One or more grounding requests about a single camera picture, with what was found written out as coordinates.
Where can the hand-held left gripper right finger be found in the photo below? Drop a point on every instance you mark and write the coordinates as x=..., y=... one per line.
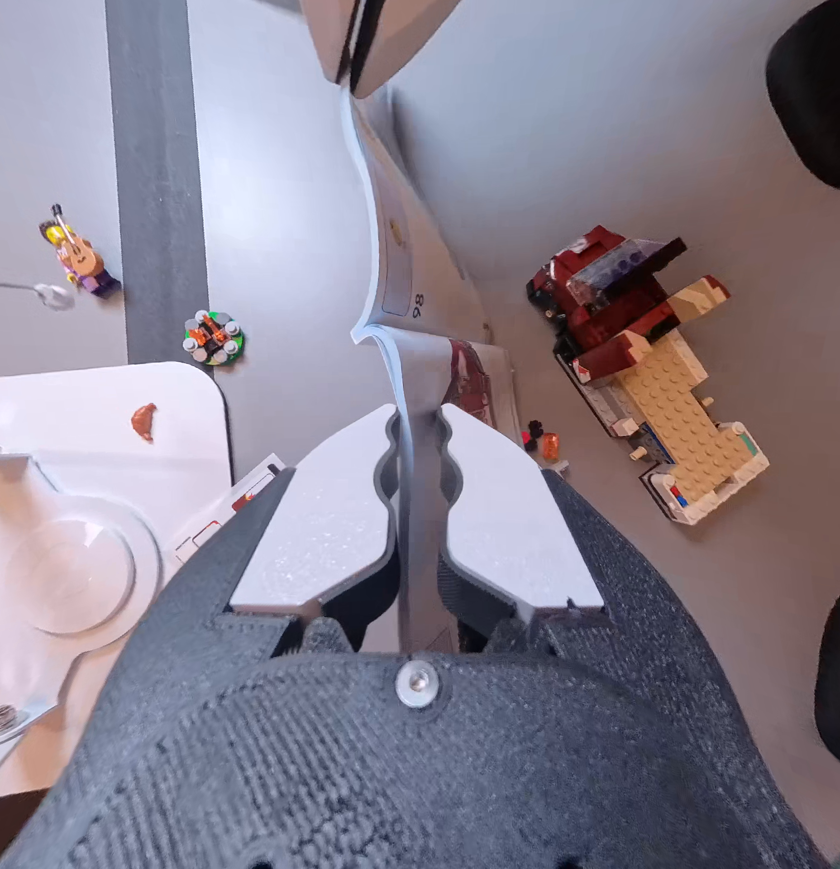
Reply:
x=522, y=529

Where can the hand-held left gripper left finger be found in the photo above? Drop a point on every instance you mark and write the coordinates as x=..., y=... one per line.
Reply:
x=318, y=523

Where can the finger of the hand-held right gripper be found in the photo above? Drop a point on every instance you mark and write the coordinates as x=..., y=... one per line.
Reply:
x=328, y=34
x=406, y=34

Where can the toy brick truck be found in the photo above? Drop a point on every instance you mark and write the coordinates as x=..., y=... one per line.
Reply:
x=671, y=394

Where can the white booklet stand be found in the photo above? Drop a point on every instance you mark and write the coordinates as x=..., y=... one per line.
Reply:
x=121, y=434

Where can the building instruction booklet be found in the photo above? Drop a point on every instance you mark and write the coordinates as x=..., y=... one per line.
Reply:
x=399, y=258

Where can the orange transparent brick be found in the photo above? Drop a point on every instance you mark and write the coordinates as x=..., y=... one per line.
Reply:
x=551, y=447

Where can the pile of small loose bricks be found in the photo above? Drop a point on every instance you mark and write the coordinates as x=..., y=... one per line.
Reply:
x=532, y=434

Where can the brown croissant piece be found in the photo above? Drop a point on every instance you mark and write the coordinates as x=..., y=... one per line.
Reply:
x=145, y=419

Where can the small green campfire build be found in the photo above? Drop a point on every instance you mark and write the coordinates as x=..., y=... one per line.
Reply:
x=213, y=338

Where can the toy minifigure with guitar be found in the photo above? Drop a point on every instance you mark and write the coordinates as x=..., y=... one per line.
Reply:
x=80, y=261

